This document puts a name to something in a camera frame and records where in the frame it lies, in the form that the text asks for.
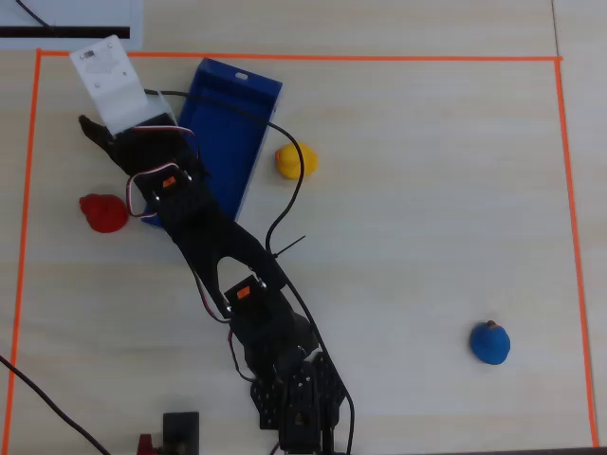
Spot thin black cable on paper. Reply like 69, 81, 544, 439
15, 0, 52, 29

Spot black cable across table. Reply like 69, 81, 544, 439
0, 354, 113, 455

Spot black table clamp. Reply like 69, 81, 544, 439
161, 411, 201, 455

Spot black zip tie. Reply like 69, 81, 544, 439
271, 234, 307, 260

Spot yellow rubber duck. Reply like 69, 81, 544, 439
274, 142, 319, 180

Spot blue rubber duck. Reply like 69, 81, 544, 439
469, 319, 512, 366

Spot black camera cable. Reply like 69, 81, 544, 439
143, 88, 357, 455

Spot white paper with black bar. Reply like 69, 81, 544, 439
0, 0, 144, 51

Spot orange tape line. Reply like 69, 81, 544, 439
553, 59, 600, 449
1, 48, 45, 455
36, 47, 564, 64

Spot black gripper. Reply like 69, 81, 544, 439
77, 112, 211, 180

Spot blue rectangular plastic box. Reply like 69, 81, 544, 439
140, 57, 284, 229

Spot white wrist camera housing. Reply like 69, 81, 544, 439
68, 34, 175, 135

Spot red rubber duck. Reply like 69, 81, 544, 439
78, 192, 129, 234

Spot red white servo wires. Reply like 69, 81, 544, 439
124, 124, 267, 383

